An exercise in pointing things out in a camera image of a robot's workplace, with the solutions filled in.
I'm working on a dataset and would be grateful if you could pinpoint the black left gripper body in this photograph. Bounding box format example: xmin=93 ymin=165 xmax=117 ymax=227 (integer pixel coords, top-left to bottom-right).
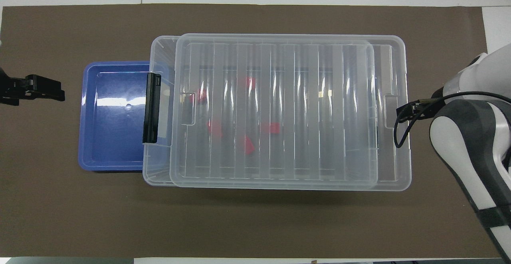
xmin=0 ymin=67 xmax=28 ymax=95

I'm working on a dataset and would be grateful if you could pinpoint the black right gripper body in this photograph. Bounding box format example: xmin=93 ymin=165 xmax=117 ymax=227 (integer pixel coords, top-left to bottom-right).
xmin=415 ymin=96 xmax=444 ymax=116

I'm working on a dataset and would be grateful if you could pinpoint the clear ribbed plastic lid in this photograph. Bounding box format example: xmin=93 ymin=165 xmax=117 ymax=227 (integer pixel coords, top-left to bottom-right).
xmin=169 ymin=34 xmax=412 ymax=192

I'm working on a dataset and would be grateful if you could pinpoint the blue plastic tray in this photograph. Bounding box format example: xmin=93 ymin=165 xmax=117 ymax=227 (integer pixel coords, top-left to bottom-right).
xmin=78 ymin=61 xmax=170 ymax=172

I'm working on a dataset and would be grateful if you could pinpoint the clear plastic storage box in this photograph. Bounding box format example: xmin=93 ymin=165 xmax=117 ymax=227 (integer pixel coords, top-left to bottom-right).
xmin=143 ymin=36 xmax=379 ymax=187

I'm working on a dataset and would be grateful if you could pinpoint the brown table mat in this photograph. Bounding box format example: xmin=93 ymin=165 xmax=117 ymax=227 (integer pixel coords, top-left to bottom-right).
xmin=0 ymin=4 xmax=503 ymax=258

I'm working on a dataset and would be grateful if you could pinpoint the black box latch handle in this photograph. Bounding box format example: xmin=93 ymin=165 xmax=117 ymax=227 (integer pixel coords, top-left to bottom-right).
xmin=142 ymin=73 xmax=162 ymax=144

